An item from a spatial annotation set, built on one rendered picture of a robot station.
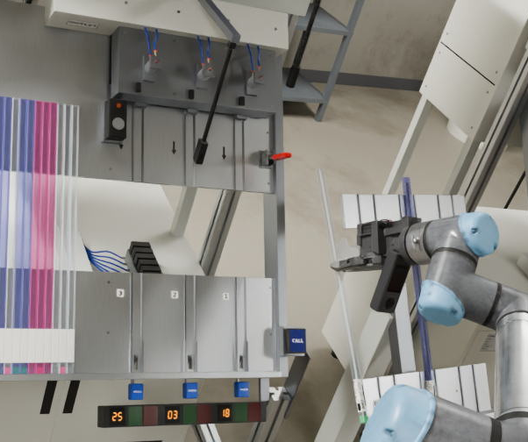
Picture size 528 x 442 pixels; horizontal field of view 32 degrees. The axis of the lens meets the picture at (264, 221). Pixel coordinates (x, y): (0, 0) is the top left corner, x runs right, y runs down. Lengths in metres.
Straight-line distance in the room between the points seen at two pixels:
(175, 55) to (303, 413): 1.49
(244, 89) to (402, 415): 0.93
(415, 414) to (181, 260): 1.26
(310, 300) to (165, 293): 1.77
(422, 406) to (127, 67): 0.94
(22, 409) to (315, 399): 1.17
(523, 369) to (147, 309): 0.75
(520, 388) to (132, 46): 0.97
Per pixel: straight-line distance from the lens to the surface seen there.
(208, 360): 1.82
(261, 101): 1.90
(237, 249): 3.68
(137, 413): 1.78
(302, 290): 3.56
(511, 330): 1.45
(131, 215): 2.45
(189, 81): 1.84
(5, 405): 2.18
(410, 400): 1.17
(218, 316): 1.84
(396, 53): 6.04
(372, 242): 1.67
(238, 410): 1.86
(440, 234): 1.56
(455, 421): 1.17
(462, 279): 1.51
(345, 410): 2.13
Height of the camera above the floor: 1.83
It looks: 28 degrees down
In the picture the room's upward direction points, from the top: 19 degrees clockwise
